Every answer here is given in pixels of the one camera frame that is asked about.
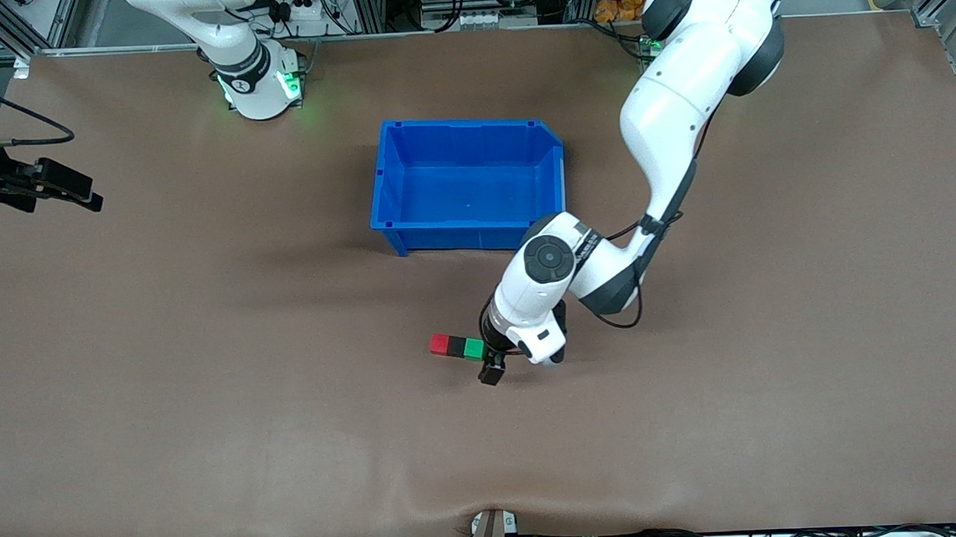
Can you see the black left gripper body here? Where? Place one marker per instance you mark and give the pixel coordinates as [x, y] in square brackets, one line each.
[495, 339]

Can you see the green cube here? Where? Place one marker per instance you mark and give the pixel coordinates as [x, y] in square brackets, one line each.
[474, 347]

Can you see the red cube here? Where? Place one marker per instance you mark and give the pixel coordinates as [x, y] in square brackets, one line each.
[439, 344]

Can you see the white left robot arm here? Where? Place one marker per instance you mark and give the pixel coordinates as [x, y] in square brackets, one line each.
[679, 94]

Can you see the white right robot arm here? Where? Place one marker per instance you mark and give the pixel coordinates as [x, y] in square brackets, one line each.
[249, 78]

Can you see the black cube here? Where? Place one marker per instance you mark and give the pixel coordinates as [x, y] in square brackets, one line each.
[457, 346]

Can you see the blue plastic storage bin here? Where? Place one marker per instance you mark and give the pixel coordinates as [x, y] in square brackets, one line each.
[459, 190]

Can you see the brown table mat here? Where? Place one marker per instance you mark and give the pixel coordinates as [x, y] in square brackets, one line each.
[213, 437]

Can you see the white power strip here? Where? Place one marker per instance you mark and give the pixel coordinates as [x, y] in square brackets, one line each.
[310, 21]

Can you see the orange snack bags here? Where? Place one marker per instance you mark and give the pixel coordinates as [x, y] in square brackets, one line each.
[620, 1]

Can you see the white corner bracket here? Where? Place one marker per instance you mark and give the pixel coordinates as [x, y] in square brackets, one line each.
[21, 68]

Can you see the aluminium frame profile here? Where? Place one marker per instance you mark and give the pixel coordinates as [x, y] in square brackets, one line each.
[48, 25]
[946, 2]

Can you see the metal clamp bracket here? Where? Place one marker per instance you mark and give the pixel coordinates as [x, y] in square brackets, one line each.
[491, 530]

